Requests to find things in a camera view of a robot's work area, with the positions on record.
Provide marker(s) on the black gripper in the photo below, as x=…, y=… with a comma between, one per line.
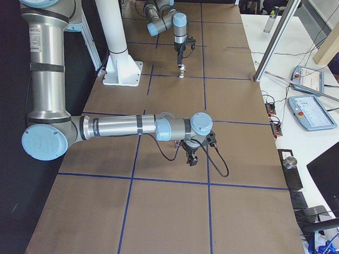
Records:
x=190, y=148
x=180, y=48

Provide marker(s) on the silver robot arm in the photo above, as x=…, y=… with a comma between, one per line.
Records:
x=173, y=19
x=51, y=129

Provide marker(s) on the white column with base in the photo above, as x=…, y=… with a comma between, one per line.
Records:
x=121, y=69

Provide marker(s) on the lower orange black connector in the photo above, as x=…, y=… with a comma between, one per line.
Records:
x=276, y=128

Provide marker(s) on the orange black connector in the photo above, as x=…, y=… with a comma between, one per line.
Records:
x=270, y=109
x=276, y=128

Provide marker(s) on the upper orange black connector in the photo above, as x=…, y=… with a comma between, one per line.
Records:
x=270, y=109

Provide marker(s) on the steel cylinder weight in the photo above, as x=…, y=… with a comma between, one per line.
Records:
x=289, y=162

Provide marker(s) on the black block stack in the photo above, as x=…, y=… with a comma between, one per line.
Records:
x=293, y=180

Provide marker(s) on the clear water bottle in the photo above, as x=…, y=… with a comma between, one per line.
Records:
x=271, y=20

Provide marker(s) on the lower teach pendant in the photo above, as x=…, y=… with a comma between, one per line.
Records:
x=310, y=113

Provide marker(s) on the teach pendant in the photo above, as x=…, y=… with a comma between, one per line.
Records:
x=309, y=77
x=310, y=113

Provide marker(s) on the upper teach pendant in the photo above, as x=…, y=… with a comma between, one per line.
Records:
x=309, y=77

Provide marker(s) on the thin metal rod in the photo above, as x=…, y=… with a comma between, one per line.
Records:
x=304, y=87

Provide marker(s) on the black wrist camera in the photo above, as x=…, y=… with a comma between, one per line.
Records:
x=190, y=41
x=211, y=139

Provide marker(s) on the aluminium frame post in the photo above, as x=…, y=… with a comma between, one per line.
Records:
x=279, y=31

